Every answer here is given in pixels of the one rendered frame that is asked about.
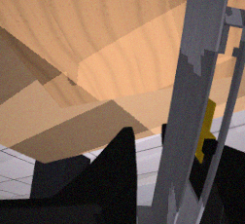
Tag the light brown wooden board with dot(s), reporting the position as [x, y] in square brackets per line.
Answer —
[84, 51]

